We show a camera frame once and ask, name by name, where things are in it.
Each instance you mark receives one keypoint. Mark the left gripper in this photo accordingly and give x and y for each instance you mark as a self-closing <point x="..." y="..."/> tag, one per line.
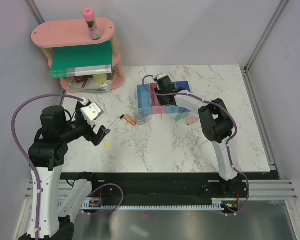
<point x="90" y="135"/>

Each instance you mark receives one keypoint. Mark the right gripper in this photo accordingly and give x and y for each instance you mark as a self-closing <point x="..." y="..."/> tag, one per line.
<point x="162" y="102"/>

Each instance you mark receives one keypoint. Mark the light blue bin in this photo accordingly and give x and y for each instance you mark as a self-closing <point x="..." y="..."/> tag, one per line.
<point x="144" y="102"/>
<point x="170" y="109"/>

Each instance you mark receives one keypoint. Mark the pink plastic bin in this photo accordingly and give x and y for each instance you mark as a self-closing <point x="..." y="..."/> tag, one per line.
<point x="156" y="107"/>

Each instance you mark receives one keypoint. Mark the clear round pin jar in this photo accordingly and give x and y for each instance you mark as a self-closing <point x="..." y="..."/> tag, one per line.
<point x="140" y="117"/>

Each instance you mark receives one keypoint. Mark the pink eraser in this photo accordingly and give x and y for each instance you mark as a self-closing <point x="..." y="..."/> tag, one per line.
<point x="191" y="121"/>

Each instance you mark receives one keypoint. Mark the dark blue plastic bin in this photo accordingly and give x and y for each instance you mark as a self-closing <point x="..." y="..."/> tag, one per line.
<point x="185" y="85"/>

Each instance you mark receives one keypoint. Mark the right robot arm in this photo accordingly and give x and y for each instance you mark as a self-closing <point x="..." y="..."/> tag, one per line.
<point x="217" y="125"/>

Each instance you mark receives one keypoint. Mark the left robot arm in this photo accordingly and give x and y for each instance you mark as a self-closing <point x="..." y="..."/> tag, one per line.
<point x="46" y="154"/>

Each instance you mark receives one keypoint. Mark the black white pen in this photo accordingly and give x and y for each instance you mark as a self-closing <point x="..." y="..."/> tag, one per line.
<point x="115" y="122"/>

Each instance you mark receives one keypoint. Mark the green eraser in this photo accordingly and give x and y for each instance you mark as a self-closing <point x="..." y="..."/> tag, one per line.
<point x="181" y="116"/>

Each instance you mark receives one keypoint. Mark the orange highlighter marker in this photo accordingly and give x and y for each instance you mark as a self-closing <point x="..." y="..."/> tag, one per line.
<point x="129" y="120"/>

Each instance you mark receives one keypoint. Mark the yellow cup on shelf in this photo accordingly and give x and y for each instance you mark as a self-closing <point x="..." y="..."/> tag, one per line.
<point x="99" y="78"/>

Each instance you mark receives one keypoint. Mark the brown toy on shelf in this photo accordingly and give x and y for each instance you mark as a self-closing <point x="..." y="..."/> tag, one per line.
<point x="79" y="79"/>

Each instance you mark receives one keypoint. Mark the green book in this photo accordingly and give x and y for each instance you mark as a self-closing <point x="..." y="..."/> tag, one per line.
<point x="81" y="60"/>

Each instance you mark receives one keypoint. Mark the pink capped bottle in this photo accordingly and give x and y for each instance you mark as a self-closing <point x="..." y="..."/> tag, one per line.
<point x="91" y="24"/>

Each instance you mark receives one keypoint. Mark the pink wooden shelf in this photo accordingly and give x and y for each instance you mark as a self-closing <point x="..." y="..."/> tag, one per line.
<point x="74" y="32"/>

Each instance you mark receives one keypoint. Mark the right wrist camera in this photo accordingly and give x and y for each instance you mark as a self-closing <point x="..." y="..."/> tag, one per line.
<point x="160" y="76"/>

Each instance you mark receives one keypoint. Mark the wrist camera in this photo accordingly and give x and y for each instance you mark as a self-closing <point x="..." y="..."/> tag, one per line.
<point x="160" y="76"/>
<point x="91" y="112"/>

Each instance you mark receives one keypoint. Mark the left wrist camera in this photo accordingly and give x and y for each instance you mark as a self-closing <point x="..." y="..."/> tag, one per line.
<point x="91" y="112"/>

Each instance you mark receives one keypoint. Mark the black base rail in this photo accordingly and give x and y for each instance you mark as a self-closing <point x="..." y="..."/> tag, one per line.
<point x="158" y="188"/>

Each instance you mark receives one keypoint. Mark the white cable duct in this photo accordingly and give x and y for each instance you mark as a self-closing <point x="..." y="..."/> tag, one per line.
<point x="98" y="205"/>

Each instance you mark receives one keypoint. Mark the aluminium frame post right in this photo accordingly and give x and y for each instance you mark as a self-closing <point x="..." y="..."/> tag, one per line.
<point x="269" y="27"/>

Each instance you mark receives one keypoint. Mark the aluminium frame post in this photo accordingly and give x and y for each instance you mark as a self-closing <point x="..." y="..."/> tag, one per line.
<point x="34" y="11"/>
<point x="269" y="27"/>

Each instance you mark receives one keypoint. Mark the aluminium frame post left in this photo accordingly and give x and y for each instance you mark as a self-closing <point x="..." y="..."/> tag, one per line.
<point x="34" y="11"/>

